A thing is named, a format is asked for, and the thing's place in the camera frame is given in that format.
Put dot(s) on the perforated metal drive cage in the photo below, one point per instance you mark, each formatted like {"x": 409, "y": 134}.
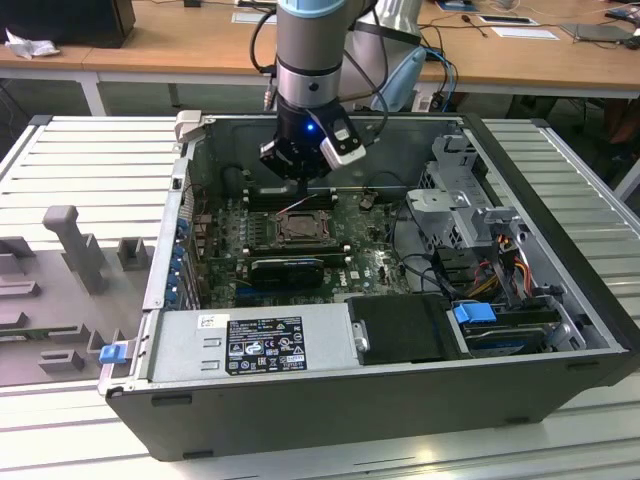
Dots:
{"x": 435, "y": 200}

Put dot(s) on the green RAM stick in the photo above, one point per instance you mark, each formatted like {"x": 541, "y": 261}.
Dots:
{"x": 30, "y": 336}

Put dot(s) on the silver CPU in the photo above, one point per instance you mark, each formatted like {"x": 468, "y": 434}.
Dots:
{"x": 301, "y": 227}

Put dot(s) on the black plastic air shroud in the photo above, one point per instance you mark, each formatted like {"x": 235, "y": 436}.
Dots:
{"x": 400, "y": 325}

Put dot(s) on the black graphics card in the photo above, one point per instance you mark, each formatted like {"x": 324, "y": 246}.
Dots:
{"x": 285, "y": 274}

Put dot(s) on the RAM slot with black clips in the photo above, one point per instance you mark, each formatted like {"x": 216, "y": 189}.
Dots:
{"x": 325, "y": 195}
{"x": 325, "y": 206}
{"x": 332, "y": 254}

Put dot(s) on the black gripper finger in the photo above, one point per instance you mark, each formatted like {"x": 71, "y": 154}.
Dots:
{"x": 314, "y": 167}
{"x": 280, "y": 160}

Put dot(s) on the blue white booklet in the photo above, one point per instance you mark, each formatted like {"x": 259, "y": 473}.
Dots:
{"x": 457, "y": 5}

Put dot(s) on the RAM slot with white clips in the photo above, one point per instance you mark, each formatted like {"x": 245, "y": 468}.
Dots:
{"x": 325, "y": 190}
{"x": 300, "y": 247}
{"x": 325, "y": 200}

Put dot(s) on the thin metal locking lever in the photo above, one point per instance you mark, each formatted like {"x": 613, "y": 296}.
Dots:
{"x": 311, "y": 198}

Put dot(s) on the grey closed laptop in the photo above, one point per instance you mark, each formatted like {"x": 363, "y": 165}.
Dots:
{"x": 595, "y": 32}

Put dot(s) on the black desktop computer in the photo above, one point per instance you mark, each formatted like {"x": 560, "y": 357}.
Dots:
{"x": 65, "y": 20}

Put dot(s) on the blue disk carrier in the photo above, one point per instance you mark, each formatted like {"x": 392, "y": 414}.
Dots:
{"x": 472, "y": 315}

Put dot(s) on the CPU socket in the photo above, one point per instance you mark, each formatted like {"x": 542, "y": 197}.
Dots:
{"x": 330, "y": 241}

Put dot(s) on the green motherboard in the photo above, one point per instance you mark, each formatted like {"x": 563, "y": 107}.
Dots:
{"x": 370, "y": 245}

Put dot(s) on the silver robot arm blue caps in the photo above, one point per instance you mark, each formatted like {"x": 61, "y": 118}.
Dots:
{"x": 310, "y": 45}

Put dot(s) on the coin battery in black holder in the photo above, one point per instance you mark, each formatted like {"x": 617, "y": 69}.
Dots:
{"x": 366, "y": 201}

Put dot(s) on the hard disk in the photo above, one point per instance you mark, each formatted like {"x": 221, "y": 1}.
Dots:
{"x": 505, "y": 341}

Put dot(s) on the white paper sheet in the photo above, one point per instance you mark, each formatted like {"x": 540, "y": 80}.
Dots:
{"x": 525, "y": 33}

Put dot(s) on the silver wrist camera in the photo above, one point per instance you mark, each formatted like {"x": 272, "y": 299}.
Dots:
{"x": 350, "y": 157}

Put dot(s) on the grey parts rack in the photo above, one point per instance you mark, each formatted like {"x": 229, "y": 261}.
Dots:
{"x": 50, "y": 300}

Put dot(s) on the black rating label sticker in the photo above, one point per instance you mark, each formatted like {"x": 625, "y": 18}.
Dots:
{"x": 267, "y": 345}

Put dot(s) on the blue case latch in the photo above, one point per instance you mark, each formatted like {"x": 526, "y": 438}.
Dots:
{"x": 112, "y": 354}

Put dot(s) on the wooden desk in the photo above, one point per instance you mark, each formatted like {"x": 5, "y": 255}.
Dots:
{"x": 175, "y": 45}
{"x": 525, "y": 60}

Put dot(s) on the crumpled white paper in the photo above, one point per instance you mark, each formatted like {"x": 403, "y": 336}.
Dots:
{"x": 30, "y": 46}

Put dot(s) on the grey metal power supply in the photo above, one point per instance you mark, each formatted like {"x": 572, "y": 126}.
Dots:
{"x": 175, "y": 350}

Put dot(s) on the metal disk bay frame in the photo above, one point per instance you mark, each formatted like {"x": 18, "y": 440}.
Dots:
{"x": 505, "y": 220}

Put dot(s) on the black and metal PC case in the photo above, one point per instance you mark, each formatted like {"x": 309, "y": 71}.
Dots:
{"x": 350, "y": 415}

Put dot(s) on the white barcode sticker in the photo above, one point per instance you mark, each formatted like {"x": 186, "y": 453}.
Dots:
{"x": 213, "y": 321}

